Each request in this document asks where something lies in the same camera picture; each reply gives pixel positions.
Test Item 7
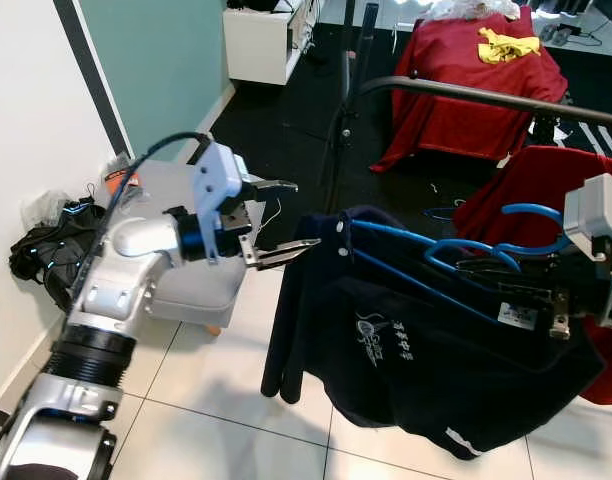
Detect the blue plastic hanger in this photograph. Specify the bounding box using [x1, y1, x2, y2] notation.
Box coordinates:
[336, 203, 572, 326]

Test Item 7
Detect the white low cabinet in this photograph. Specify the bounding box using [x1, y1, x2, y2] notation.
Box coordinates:
[223, 0, 322, 86]

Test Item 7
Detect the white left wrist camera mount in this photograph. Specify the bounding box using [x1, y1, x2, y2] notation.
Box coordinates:
[191, 142, 249, 263]

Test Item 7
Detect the red cloth covered chair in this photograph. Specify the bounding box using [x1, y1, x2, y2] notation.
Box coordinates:
[371, 5, 569, 173]

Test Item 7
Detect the black bag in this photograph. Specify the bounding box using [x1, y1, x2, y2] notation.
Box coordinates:
[8, 198, 112, 311]

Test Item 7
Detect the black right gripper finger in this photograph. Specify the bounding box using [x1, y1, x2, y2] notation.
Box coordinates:
[466, 280, 552, 311]
[456, 258, 552, 279]

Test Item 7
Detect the grey upholstered ottoman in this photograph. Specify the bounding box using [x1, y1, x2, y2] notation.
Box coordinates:
[111, 160, 277, 336]

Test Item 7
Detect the red shirt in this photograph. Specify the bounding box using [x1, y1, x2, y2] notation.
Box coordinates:
[454, 145, 612, 406]

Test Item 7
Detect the orange label plastic packet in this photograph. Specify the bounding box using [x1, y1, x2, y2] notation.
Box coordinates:
[104, 168, 142, 196]

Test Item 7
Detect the navy blue shirt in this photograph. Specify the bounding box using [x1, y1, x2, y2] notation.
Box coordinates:
[261, 205, 607, 461]

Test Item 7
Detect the yellow crumpled cloth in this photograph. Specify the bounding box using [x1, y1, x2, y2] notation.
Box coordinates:
[476, 25, 542, 64]

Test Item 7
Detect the black metal clothes rack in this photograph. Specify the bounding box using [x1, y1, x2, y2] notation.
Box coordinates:
[326, 0, 612, 216]

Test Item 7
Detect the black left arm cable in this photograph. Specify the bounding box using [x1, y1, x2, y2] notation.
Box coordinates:
[81, 132, 212, 301]

